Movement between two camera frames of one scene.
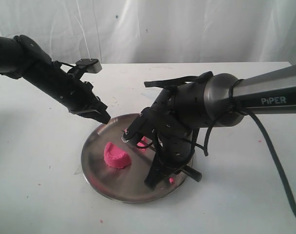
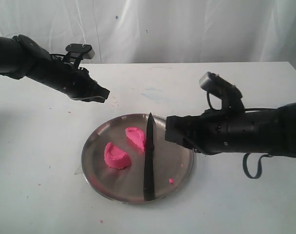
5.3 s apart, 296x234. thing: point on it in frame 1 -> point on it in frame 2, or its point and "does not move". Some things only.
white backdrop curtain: [149, 31] does not move
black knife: [186, 170] -> [149, 191]
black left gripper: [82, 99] -> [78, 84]
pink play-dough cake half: [115, 157] does not move
